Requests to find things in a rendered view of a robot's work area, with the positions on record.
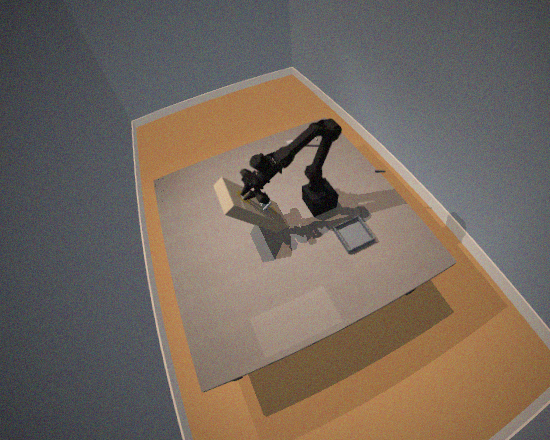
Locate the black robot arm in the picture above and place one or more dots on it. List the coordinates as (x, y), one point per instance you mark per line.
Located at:
(285, 155)

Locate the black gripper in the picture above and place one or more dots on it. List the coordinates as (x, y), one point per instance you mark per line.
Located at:
(261, 197)

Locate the tan rectangular panel with round hole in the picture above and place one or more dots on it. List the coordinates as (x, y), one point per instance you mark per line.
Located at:
(249, 211)

